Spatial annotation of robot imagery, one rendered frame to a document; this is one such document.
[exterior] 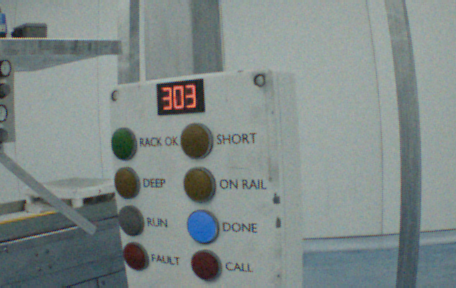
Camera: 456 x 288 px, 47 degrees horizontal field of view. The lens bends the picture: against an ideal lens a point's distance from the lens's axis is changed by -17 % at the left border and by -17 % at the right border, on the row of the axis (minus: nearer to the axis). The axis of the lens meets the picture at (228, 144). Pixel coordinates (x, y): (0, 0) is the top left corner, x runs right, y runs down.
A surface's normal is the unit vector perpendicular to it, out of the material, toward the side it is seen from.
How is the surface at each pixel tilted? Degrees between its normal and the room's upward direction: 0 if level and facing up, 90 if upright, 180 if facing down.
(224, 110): 90
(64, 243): 90
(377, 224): 90
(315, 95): 90
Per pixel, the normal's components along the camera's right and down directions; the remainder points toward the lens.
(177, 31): -0.50, 0.07
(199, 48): 0.86, -0.03
